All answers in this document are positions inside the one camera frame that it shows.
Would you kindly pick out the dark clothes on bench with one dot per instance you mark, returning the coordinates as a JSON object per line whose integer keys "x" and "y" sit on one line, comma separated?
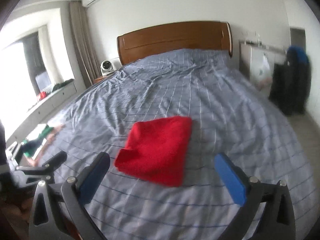
{"x": 61, "y": 85}

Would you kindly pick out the blue plaid bed cover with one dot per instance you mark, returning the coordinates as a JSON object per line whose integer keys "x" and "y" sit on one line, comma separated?
{"x": 229, "y": 115}

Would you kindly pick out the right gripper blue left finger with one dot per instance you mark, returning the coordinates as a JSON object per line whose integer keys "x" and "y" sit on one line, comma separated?
{"x": 46, "y": 218}

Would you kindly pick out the brown wooden headboard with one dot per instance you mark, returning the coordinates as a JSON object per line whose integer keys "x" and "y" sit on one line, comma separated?
{"x": 205, "y": 35}

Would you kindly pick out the black and blue jacket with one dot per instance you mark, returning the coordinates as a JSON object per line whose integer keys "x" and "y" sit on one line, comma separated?
{"x": 291, "y": 82}

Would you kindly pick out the wooden nightstand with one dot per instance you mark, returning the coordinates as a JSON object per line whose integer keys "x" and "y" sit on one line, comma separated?
{"x": 100, "y": 79}

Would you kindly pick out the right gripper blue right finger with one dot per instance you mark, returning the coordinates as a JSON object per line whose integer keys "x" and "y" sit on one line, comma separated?
{"x": 277, "y": 220}

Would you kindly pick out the white bedside cabinet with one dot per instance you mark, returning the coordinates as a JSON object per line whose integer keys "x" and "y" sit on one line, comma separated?
{"x": 251, "y": 56}

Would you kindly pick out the white window drawer bench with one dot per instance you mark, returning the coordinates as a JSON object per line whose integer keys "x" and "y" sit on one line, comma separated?
{"x": 41, "y": 111}

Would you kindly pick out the red cloth on bench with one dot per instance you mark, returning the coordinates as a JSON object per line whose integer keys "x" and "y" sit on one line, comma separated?
{"x": 42, "y": 95}

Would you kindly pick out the small white fan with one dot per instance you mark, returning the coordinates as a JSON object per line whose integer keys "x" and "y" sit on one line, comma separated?
{"x": 106, "y": 68}

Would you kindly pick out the red knit sweater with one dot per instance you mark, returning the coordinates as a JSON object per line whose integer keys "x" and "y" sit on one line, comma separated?
{"x": 155, "y": 150}

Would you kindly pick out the white plastic bag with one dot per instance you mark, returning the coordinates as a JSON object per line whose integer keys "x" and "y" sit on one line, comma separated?
{"x": 263, "y": 77}

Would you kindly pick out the beige curtain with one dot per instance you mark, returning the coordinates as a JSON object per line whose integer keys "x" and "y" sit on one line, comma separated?
{"x": 84, "y": 50}

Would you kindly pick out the green and pink clothes pile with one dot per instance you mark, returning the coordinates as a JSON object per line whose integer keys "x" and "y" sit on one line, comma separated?
{"x": 34, "y": 149}

